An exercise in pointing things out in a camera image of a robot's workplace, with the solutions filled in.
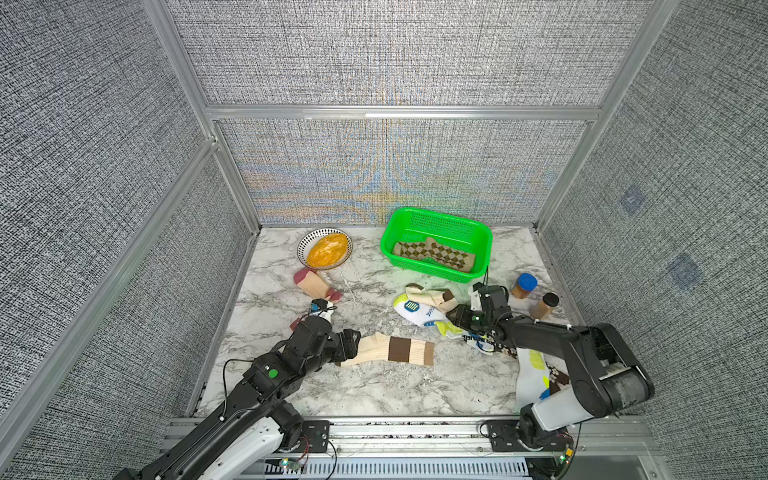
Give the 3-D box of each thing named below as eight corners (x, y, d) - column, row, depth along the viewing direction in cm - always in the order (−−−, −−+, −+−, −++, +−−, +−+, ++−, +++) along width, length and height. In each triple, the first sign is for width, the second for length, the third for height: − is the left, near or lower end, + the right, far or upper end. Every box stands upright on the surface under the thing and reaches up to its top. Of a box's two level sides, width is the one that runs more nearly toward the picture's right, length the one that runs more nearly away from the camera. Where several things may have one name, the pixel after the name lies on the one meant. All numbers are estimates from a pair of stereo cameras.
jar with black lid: (533, 322, 96) (546, 306, 88) (528, 308, 99) (541, 292, 91) (547, 322, 96) (562, 306, 88) (542, 308, 99) (556, 292, 91)
